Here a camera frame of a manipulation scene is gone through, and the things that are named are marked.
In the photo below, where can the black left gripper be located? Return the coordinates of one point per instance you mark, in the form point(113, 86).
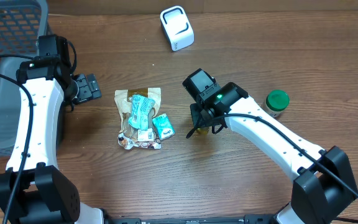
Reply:
point(90, 89)

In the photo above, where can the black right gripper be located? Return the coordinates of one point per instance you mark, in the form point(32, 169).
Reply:
point(200, 120)

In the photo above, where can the clear bottle yellow liquid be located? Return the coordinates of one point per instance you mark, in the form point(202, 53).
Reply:
point(202, 130)

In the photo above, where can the green white tissue pack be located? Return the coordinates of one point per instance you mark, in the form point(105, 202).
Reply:
point(163, 126)

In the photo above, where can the beige brown paper pouch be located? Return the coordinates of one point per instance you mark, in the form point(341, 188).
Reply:
point(123, 100)

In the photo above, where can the teal white snack packet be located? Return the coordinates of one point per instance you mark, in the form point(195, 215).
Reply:
point(141, 107)

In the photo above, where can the brown patterned snack packet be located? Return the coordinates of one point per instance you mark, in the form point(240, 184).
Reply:
point(147, 139)

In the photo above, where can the green lid white jar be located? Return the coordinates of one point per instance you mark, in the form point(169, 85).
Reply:
point(276, 103)

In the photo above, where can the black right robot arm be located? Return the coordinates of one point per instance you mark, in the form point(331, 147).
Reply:
point(323, 181)

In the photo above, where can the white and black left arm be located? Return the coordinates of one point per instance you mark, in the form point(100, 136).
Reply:
point(32, 189)

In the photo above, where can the white barcode scanner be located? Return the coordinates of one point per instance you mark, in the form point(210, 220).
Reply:
point(177, 28)

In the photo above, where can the grey plastic mesh basket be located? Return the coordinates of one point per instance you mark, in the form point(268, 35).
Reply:
point(21, 24)

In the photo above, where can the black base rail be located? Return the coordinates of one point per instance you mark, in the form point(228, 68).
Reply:
point(197, 221)

